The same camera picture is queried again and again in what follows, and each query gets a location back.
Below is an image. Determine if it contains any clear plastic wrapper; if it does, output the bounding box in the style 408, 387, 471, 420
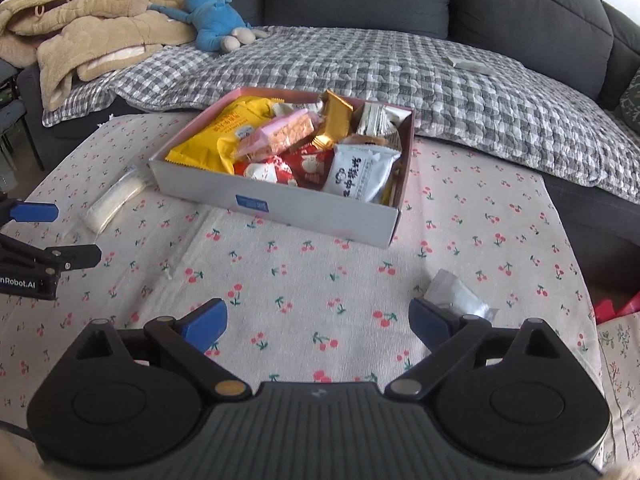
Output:
425, 269, 500, 320

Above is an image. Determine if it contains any small white paper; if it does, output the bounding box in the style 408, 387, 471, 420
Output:
442, 56, 493, 73

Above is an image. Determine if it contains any pink white cardboard box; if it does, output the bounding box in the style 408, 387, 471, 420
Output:
147, 87, 417, 250

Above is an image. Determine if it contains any pink snack packet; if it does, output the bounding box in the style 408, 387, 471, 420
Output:
234, 110, 321, 158

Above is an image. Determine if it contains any cherry print tablecloth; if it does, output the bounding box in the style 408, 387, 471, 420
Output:
0, 110, 601, 480

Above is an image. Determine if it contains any large yellow snack packet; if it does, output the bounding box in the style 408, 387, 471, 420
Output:
165, 96, 286, 176

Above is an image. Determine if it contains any brown pastry clear packet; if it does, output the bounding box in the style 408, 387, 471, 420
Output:
350, 131, 401, 153

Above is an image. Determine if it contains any floral fabric bag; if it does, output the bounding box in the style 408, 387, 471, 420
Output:
597, 310, 640, 466

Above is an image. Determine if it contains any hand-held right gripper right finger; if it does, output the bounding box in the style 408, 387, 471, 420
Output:
385, 297, 566, 402

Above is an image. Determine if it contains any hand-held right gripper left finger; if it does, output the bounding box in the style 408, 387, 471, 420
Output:
75, 297, 253, 403

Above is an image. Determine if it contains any red bag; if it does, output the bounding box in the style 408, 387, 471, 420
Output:
592, 292, 640, 325

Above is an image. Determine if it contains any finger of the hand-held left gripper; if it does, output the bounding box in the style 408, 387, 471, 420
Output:
0, 232, 102, 273
0, 198, 59, 224

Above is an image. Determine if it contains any beige fleece blanket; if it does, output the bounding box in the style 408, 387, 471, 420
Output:
0, 0, 198, 111

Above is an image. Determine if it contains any grey checked quilt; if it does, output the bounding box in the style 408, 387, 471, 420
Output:
42, 25, 640, 206

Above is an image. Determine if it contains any black cable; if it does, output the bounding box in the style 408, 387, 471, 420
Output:
0, 422, 38, 443

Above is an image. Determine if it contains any large red snack packet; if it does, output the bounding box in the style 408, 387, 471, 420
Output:
234, 156, 298, 186

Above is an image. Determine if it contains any small red candy packet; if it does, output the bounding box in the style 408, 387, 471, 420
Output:
285, 144, 335, 191

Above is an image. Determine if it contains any cream striped snack packet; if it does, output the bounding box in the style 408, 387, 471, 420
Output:
356, 101, 401, 138
280, 101, 326, 116

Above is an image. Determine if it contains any gold orange snack packet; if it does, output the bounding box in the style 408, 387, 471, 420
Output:
311, 89, 355, 150

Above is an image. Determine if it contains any black chair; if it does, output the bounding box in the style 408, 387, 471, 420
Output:
0, 60, 40, 191

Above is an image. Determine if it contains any green leaf-print cushion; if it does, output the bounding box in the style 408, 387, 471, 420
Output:
617, 67, 640, 136

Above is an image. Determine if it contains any blue plush toy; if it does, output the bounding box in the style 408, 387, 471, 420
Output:
147, 0, 268, 53

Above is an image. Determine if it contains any grey white snack packet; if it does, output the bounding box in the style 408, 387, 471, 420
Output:
322, 144, 402, 203

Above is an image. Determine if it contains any clear packet of white cakes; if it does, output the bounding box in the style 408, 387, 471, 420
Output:
81, 165, 148, 234

